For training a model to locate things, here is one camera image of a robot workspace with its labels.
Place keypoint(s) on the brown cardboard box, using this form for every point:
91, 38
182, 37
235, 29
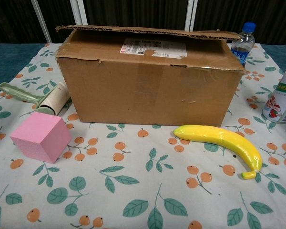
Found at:
147, 95

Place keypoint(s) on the pink cube block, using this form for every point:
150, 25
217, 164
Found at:
38, 133

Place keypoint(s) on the white frame post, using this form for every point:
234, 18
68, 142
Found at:
191, 14
78, 12
42, 23

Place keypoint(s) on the cola bottle blue cap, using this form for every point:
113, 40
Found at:
242, 45

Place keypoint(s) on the teal table cover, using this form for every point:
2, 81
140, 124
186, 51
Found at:
9, 62

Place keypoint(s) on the white can green label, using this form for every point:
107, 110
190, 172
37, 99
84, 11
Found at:
282, 100

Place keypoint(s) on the yellow toy banana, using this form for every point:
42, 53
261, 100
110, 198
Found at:
228, 140

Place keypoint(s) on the floral orange print tablecloth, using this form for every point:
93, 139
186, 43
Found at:
133, 190

